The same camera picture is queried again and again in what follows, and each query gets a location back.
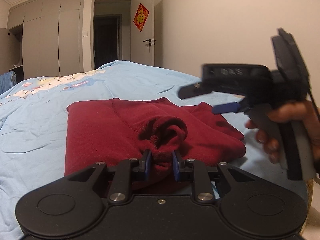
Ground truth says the white room door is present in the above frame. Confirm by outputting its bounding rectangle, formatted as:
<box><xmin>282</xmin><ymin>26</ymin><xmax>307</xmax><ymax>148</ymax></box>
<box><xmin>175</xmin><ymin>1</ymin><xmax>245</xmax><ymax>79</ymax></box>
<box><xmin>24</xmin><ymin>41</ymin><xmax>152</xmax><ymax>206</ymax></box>
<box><xmin>130</xmin><ymin>0</ymin><xmax>155</xmax><ymax>66</ymax></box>

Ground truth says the grey wardrobe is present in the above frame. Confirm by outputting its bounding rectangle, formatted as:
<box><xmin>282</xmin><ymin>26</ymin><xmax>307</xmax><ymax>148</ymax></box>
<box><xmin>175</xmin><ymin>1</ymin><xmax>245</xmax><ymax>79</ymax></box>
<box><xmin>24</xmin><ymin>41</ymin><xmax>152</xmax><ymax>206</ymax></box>
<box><xmin>1</xmin><ymin>0</ymin><xmax>84</xmax><ymax>79</ymax></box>

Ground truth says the right hand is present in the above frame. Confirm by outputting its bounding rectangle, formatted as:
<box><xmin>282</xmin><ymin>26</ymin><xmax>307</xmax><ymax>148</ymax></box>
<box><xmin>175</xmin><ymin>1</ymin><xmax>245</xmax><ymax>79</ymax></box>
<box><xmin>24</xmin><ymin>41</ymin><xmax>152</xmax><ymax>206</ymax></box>
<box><xmin>246</xmin><ymin>100</ymin><xmax>319</xmax><ymax>180</ymax></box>

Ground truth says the blue clothes pile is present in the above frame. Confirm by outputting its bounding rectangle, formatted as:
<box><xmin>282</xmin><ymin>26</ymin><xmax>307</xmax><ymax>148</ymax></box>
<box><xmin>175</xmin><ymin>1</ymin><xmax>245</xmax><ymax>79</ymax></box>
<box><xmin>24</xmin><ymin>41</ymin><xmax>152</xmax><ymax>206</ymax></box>
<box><xmin>0</xmin><ymin>71</ymin><xmax>17</xmax><ymax>94</ymax></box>

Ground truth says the red door decoration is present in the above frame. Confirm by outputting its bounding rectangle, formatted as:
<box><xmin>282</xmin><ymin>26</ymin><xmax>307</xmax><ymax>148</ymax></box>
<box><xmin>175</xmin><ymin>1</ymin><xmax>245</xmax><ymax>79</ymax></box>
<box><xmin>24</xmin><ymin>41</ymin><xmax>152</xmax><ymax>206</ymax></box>
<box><xmin>133</xmin><ymin>3</ymin><xmax>150</xmax><ymax>32</ymax></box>

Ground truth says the light blue bed quilt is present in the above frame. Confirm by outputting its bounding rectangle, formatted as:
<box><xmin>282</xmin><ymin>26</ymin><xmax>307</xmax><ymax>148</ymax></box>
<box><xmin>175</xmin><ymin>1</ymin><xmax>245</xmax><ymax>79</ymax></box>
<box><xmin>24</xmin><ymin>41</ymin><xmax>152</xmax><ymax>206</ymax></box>
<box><xmin>1</xmin><ymin>61</ymin><xmax>308</xmax><ymax>239</ymax></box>

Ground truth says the dark red garment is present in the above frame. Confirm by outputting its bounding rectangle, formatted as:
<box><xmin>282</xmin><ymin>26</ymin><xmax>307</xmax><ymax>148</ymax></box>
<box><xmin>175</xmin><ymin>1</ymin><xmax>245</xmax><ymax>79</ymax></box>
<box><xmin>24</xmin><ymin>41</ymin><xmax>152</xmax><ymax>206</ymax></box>
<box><xmin>65</xmin><ymin>98</ymin><xmax>246</xmax><ymax>194</ymax></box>

